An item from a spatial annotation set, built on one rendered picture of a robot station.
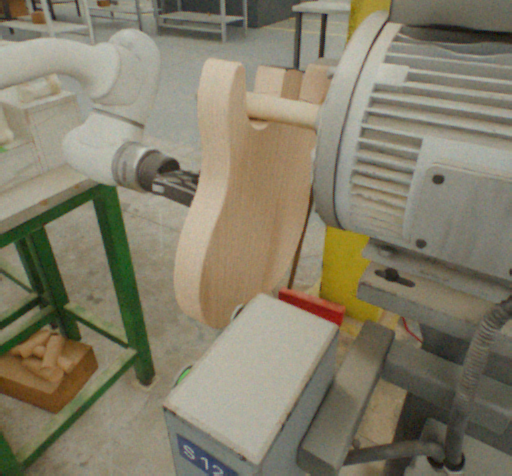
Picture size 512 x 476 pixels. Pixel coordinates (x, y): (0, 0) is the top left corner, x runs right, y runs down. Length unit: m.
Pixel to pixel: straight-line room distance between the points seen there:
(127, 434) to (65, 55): 1.30
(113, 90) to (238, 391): 0.59
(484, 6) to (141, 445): 1.56
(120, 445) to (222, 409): 1.34
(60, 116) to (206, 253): 0.77
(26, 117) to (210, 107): 0.74
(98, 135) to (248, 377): 0.58
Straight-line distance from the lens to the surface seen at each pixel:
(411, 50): 0.45
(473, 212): 0.39
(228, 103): 0.50
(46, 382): 1.78
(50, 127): 1.23
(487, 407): 0.54
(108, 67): 0.82
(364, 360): 0.52
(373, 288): 0.49
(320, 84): 0.76
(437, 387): 0.54
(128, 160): 0.79
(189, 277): 0.57
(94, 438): 1.75
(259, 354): 0.41
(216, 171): 0.54
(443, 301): 0.50
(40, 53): 0.78
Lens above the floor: 1.44
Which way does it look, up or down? 33 degrees down
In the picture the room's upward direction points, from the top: straight up
